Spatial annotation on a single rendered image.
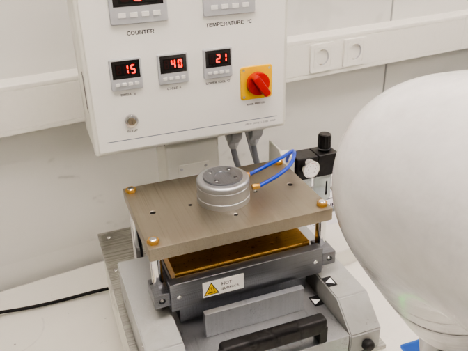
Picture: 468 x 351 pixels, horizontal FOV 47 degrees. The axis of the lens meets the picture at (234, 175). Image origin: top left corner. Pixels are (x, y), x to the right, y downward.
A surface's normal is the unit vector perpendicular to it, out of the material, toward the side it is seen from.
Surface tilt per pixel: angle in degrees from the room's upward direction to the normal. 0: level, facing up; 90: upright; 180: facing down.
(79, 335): 0
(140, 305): 0
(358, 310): 40
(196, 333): 0
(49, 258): 90
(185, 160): 90
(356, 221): 101
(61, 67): 90
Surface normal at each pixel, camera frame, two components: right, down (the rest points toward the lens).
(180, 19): 0.36, 0.42
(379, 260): -0.78, 0.58
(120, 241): -0.02, -0.89
